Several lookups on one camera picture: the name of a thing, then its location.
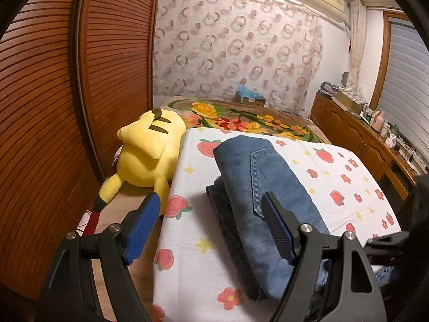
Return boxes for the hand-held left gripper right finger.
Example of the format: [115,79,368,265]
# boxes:
[261,192,385,322]

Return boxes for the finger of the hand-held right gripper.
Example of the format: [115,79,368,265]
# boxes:
[365,231,413,259]

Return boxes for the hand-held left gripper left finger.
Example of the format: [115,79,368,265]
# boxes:
[35,192,161,322]

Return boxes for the blue denim pants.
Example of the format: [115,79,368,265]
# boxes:
[205,135,331,302]

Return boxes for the red white printed cloth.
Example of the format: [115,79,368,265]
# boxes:
[76,207,102,237]

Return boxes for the white strawberry print sheet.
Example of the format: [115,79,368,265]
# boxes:
[152,127,403,322]

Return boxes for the yellow plush toy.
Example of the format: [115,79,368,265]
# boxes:
[92,108,187,217]

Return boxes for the wooden sideboard cabinet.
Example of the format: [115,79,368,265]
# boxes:
[309,92,420,206]

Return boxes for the pink bottle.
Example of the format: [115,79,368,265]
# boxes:
[371,109,386,132]

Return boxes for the floral blanket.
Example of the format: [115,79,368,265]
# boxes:
[164,97,333,145]

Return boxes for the small cardboard box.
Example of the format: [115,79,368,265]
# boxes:
[234,92,268,108]

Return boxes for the wide cardboard box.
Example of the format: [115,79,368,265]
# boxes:
[334,90,365,114]

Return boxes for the blue cloth bundle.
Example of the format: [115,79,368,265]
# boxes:
[235,80,266,100]

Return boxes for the wooden louvered wardrobe door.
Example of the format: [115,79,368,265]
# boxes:
[78,0,164,180]
[0,0,103,301]

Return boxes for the purple box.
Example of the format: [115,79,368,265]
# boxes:
[319,80,340,97]

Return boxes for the cream lace curtain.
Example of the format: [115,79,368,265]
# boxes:
[346,0,367,90]

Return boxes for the wooden window frame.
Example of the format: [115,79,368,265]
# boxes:
[368,9,409,112]

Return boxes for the ring patterned curtain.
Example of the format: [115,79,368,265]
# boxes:
[152,0,324,115]

